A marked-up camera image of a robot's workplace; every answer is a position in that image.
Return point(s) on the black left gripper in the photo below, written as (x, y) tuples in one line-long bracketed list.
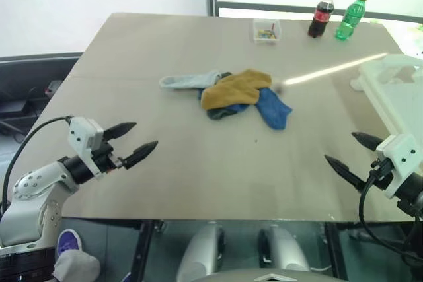
[(105, 158)]

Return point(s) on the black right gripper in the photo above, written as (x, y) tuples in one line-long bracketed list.
[(382, 173)]

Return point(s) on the mustard yellow cloth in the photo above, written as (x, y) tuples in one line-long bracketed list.
[(234, 90)]

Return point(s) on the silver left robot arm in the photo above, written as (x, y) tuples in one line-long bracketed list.
[(39, 189)]

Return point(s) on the white plastic basket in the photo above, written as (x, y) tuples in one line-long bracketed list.
[(386, 97)]

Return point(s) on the small clear plastic container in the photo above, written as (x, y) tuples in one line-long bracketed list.
[(267, 39)]

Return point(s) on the light grey sock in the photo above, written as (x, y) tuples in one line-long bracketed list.
[(188, 81)]

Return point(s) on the dark grey cloth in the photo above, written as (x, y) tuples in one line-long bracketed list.
[(219, 114)]

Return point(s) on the purple shoe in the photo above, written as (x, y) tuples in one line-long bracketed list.
[(69, 242)]

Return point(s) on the silver rounded robot leg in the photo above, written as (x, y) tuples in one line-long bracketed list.
[(284, 252), (201, 252)]

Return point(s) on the black furniture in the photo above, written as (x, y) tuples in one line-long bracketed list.
[(20, 74)]

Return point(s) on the green bottle yellow cap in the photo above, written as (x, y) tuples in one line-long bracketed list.
[(350, 21)]

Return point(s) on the grey cloth lump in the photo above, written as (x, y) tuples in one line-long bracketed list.
[(76, 267)]

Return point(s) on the cola bottle red cap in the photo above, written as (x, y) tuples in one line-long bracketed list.
[(319, 19)]

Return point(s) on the grey robot body edge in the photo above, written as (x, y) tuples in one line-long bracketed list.
[(271, 277)]

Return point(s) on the colourful small pieces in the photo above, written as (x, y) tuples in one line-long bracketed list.
[(265, 33)]

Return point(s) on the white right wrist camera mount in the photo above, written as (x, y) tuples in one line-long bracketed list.
[(398, 153)]

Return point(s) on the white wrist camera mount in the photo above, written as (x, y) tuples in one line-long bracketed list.
[(398, 153), (82, 136)]

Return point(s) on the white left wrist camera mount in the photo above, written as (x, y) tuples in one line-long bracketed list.
[(82, 136)]

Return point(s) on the black table frame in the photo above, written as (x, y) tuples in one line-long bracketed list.
[(142, 252)]

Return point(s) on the dark window frame rail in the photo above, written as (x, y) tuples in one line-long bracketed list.
[(281, 8)]

